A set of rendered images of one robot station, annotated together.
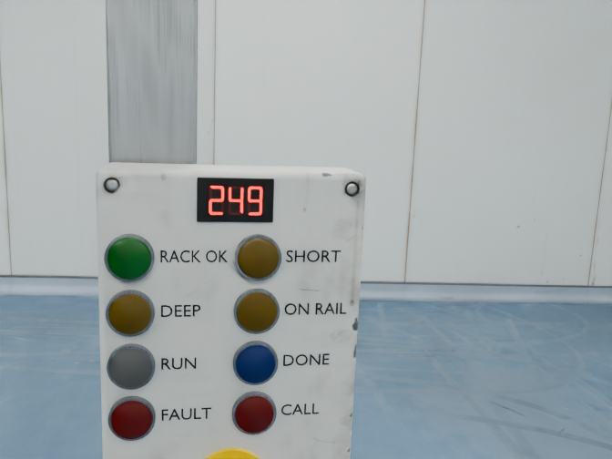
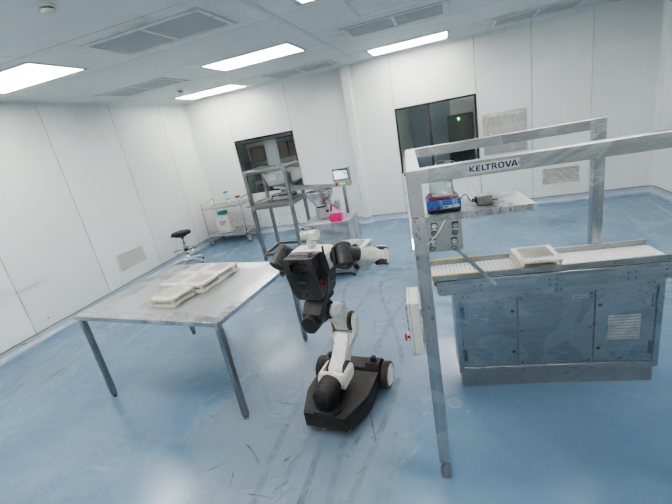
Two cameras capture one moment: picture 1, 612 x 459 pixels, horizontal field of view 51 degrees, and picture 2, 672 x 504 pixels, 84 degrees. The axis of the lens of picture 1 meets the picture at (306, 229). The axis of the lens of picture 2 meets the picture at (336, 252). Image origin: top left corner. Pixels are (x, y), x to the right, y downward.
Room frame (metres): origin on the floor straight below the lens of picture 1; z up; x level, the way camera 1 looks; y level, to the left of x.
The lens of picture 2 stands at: (0.75, -1.46, 1.89)
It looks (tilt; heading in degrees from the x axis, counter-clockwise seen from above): 18 degrees down; 113
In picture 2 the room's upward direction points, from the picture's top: 11 degrees counter-clockwise
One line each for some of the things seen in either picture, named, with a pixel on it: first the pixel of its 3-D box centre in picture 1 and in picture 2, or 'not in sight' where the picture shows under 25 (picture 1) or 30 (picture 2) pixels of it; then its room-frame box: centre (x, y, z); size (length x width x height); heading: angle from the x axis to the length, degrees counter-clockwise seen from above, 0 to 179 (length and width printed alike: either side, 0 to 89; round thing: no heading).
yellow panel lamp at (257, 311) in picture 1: (257, 311); not in sight; (0.40, 0.03, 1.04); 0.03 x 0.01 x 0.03; 100
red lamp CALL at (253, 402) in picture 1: (254, 414); not in sight; (0.40, 0.03, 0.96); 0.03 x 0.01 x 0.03; 100
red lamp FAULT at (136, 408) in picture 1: (131, 419); not in sight; (0.38, 0.11, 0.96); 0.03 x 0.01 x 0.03; 100
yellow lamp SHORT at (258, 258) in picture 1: (258, 258); not in sight; (0.40, 0.03, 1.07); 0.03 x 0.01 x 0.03; 100
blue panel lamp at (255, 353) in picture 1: (255, 363); not in sight; (0.40, 0.03, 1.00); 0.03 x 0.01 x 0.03; 100
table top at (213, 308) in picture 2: not in sight; (189, 288); (-1.66, 0.84, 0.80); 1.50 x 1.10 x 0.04; 178
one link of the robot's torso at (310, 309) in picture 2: not in sight; (318, 310); (-0.27, 0.46, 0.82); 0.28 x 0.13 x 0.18; 87
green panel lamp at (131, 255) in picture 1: (128, 259); not in sight; (0.38, 0.11, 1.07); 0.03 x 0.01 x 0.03; 100
